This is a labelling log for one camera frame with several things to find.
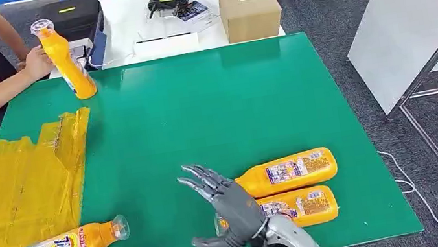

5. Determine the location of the person's right hand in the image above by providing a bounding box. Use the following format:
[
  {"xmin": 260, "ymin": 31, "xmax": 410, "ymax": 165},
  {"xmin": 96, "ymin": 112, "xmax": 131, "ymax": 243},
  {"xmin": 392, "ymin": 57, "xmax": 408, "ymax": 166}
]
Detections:
[{"xmin": 19, "ymin": 44, "xmax": 57, "ymax": 83}]

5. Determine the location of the brown cardboard box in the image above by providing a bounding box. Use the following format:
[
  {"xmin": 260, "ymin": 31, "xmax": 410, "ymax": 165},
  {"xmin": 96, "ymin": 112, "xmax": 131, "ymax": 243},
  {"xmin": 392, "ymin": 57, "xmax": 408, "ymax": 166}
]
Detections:
[{"xmin": 218, "ymin": 0, "xmax": 286, "ymax": 46}]

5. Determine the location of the small white table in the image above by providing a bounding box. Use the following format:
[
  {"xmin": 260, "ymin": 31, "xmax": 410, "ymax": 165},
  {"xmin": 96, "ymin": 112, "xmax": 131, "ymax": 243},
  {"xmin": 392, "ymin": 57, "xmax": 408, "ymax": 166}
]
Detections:
[{"xmin": 93, "ymin": 0, "xmax": 288, "ymax": 70}]

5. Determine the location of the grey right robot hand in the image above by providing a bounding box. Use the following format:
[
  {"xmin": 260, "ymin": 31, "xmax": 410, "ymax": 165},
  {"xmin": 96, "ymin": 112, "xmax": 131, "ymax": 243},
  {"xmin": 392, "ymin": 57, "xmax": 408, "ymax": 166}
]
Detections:
[{"xmin": 175, "ymin": 154, "xmax": 273, "ymax": 247}]

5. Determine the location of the white floor cable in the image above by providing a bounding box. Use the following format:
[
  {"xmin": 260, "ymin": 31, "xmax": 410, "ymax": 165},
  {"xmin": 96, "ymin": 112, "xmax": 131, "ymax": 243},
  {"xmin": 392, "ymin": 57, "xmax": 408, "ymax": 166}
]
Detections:
[{"xmin": 377, "ymin": 141, "xmax": 438, "ymax": 245}]

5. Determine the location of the dark printed card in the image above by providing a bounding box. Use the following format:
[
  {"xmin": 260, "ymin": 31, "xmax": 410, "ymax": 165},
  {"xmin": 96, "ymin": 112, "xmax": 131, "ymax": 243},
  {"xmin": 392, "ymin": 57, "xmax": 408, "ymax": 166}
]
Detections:
[{"xmin": 176, "ymin": 0, "xmax": 211, "ymax": 23}]

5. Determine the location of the black handheld controller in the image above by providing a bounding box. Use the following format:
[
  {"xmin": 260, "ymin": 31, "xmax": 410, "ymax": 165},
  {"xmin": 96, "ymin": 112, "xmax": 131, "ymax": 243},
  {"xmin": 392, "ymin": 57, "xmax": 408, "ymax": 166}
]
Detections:
[{"xmin": 146, "ymin": 0, "xmax": 192, "ymax": 20}]

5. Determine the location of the green table mat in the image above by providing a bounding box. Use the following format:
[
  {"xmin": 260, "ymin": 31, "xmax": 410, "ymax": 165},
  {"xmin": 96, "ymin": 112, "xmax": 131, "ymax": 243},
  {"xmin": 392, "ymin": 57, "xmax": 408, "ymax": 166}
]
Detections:
[{"xmin": 0, "ymin": 19, "xmax": 427, "ymax": 247}]

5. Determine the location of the black carrying case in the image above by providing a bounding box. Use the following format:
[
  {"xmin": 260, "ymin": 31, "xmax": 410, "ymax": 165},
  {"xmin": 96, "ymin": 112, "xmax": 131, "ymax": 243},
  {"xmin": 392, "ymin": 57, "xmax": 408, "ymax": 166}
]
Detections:
[{"xmin": 37, "ymin": 0, "xmax": 107, "ymax": 47}]

